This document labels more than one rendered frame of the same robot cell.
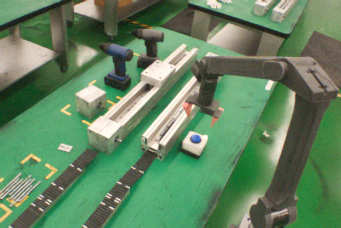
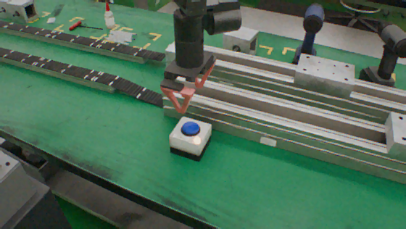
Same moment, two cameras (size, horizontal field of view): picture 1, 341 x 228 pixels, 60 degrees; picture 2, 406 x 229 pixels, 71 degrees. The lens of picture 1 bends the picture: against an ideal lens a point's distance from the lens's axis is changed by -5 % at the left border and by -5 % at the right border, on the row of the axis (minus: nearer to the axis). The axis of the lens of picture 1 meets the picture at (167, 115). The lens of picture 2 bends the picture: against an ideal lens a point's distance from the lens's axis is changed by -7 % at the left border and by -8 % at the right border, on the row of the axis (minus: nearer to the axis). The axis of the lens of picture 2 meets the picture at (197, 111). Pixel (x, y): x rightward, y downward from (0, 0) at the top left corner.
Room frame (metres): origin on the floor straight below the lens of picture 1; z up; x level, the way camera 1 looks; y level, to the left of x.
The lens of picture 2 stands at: (0.94, -0.66, 1.36)
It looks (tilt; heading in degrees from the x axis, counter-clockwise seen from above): 40 degrees down; 92
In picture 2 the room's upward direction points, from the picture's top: straight up
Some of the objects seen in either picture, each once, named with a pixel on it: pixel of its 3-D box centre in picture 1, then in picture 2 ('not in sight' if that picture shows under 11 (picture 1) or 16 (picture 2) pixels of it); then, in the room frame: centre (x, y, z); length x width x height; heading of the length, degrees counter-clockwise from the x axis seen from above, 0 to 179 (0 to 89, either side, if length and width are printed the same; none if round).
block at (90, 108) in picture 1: (92, 102); (238, 45); (1.06, 0.34, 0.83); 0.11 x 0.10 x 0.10; 60
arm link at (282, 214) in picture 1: (270, 217); not in sight; (0.47, -0.31, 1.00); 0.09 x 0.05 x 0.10; 24
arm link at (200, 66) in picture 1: (204, 68); (208, 4); (0.95, -0.11, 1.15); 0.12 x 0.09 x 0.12; 24
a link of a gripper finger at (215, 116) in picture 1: (210, 116); (183, 91); (0.90, -0.16, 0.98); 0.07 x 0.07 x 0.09; 69
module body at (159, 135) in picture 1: (192, 97); (312, 131); (1.22, -0.11, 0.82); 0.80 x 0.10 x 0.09; 159
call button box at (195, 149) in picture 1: (192, 143); (192, 135); (0.91, -0.12, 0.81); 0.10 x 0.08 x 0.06; 69
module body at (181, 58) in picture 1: (157, 83); (319, 90); (1.29, 0.07, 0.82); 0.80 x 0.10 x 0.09; 159
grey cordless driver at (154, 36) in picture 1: (144, 47); (382, 56); (1.51, 0.18, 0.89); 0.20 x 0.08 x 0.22; 90
